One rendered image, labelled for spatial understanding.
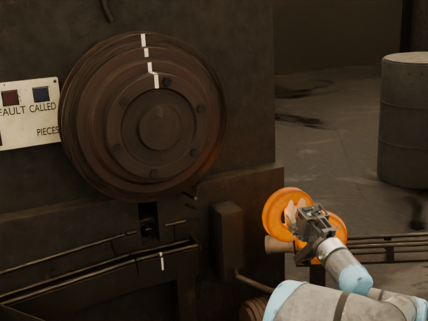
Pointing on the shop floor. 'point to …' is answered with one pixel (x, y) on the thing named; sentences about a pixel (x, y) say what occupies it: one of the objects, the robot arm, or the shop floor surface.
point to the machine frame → (195, 224)
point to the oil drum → (404, 120)
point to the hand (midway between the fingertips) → (288, 207)
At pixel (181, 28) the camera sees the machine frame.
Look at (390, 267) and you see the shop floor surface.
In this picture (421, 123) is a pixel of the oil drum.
